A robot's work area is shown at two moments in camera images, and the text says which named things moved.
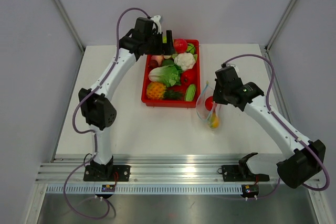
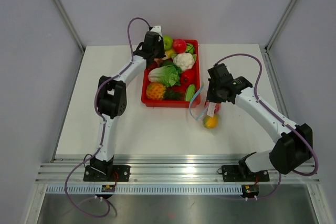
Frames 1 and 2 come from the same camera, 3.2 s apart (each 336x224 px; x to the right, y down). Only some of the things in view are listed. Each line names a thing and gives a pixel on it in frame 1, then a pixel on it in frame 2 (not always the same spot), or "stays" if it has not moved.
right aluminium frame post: [289, 11] stays
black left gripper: [164, 49] -> [160, 43]
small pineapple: [158, 91] stays
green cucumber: [190, 93] stays
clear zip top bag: [208, 110] -> [198, 107]
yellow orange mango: [214, 121] stays
